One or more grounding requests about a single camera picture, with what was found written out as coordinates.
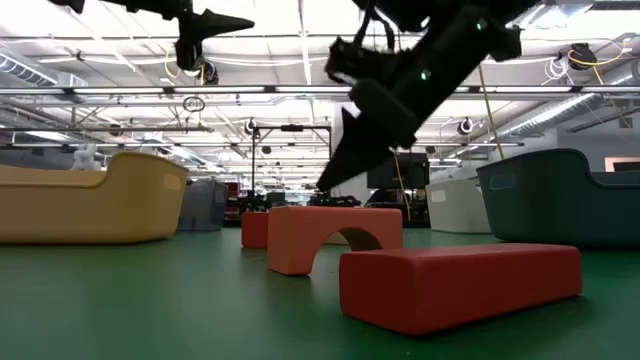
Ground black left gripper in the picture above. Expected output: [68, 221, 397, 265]
[99, 0, 256, 72]

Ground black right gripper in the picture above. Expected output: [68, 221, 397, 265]
[315, 8, 525, 193]

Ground salmon arch block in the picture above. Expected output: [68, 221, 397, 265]
[266, 205, 404, 277]

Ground red arch block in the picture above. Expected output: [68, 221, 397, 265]
[240, 211, 270, 250]

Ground long red block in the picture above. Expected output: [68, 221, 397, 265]
[338, 243, 584, 336]

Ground black equipment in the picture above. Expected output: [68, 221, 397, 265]
[308, 192, 362, 209]

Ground black monitor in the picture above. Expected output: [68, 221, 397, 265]
[366, 152, 431, 191]

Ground white plastic bin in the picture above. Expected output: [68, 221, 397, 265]
[425, 178, 492, 235]

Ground red cabinet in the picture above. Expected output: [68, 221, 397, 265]
[225, 182, 242, 214]

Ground dark grey plastic bin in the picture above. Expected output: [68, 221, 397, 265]
[177, 178, 230, 232]

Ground teal blue plastic bin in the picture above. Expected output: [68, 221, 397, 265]
[476, 147, 640, 250]

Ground orange plastic bin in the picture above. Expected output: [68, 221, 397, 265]
[0, 151, 190, 245]

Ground green table mat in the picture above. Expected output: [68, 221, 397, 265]
[0, 227, 640, 360]

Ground thin yellow cord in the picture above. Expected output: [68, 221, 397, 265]
[392, 149, 413, 222]

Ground black frame stand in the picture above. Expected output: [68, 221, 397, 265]
[249, 124, 333, 201]

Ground hanging black cable ring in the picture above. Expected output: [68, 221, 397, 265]
[181, 95, 207, 114]

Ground yellow hanging cable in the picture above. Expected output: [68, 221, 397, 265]
[477, 63, 506, 162]

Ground silver ventilation duct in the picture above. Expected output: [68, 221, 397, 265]
[492, 59, 640, 141]
[0, 52, 89, 89]

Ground framed wall panel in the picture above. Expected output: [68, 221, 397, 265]
[603, 156, 640, 174]

